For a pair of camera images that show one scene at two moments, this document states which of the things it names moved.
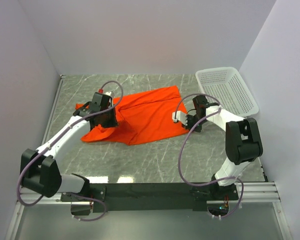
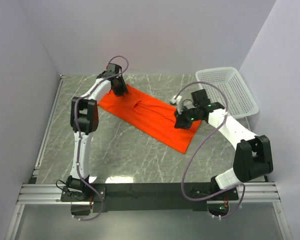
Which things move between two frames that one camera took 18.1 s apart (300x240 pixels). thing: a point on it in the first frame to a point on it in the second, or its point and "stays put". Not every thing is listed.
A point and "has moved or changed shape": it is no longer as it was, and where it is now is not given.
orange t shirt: [143, 117] has moved or changed shape
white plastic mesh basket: [226, 85] stays put
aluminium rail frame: [248, 191] stays put
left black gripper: [106, 121] to [120, 90]
